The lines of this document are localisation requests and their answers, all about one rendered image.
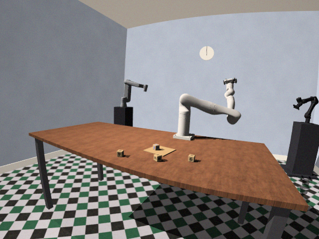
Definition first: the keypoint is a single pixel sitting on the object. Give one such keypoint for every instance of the tan flat mat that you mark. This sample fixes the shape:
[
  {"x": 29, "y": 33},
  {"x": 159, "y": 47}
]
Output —
[{"x": 162, "y": 150}]

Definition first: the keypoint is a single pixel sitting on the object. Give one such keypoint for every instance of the tan block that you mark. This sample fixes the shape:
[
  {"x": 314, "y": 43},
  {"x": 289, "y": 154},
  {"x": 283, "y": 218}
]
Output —
[
  {"x": 156, "y": 146},
  {"x": 157, "y": 157},
  {"x": 191, "y": 158},
  {"x": 120, "y": 153}
]

